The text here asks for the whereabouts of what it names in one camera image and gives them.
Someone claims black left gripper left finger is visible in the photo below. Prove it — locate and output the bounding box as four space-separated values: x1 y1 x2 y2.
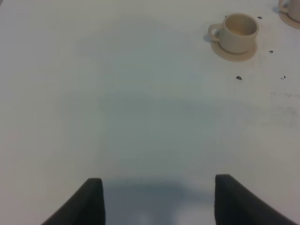
43 178 106 225

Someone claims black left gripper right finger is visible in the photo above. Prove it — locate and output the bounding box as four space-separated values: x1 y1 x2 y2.
214 174 296 225

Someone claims near beige saucer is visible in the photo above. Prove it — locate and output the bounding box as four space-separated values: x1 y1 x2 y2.
210 41 257 62

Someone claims beige saucer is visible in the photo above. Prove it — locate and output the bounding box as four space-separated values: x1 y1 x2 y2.
279 12 300 30
210 41 257 62

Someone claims near beige teacup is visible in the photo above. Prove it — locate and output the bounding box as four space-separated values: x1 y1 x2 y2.
208 13 259 54

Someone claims beige teacup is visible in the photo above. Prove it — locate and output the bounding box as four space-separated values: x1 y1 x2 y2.
208 13 259 54
278 0 300 22

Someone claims far beige saucer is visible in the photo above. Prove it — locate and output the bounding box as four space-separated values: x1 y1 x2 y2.
279 12 300 30

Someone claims far beige teacup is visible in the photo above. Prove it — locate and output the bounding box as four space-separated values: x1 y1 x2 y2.
278 0 300 22

